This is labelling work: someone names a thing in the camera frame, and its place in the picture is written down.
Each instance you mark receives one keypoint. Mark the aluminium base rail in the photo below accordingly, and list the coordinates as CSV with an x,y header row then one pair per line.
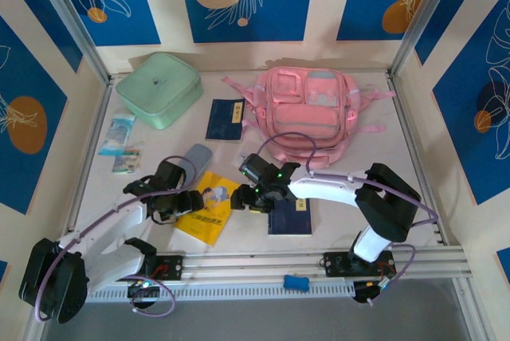
x,y
255,263

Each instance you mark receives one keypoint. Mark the grey pencil case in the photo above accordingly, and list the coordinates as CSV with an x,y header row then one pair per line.
x,y
201,155

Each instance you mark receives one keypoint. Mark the blue bone-shaped object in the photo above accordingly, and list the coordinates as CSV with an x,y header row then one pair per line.
x,y
296,282

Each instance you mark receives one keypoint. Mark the small colourful card pack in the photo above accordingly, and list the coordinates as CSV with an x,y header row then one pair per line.
x,y
127,159

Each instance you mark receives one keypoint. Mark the pink student backpack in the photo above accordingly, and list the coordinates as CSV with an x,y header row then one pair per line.
x,y
307,118

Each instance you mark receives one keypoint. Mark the dark blue book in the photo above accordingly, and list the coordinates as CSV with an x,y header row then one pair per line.
x,y
223,122
291,221

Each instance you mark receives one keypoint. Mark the yellow picture book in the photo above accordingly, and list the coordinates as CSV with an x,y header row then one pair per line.
x,y
199,225

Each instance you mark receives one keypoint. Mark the aluminium frame post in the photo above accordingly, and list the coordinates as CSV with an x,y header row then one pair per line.
x,y
425,18
71,18

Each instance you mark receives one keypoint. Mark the blue white tissue pack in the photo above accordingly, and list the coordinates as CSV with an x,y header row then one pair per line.
x,y
116,134

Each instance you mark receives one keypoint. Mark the blue wall panel orange oval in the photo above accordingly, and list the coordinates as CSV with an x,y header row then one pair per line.
x,y
24,118

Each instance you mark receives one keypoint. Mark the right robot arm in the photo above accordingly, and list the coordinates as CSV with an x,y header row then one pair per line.
x,y
326,189

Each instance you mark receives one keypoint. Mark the mint green storage case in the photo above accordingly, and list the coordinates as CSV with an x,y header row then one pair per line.
x,y
155,86

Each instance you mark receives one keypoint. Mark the black base connector module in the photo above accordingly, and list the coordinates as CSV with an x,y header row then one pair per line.
x,y
364,291
143,289

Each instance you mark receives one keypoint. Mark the blue panel large beige circle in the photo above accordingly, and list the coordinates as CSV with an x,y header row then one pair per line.
x,y
279,18

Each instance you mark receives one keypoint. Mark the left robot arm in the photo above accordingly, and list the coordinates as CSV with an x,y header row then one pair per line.
x,y
107,223

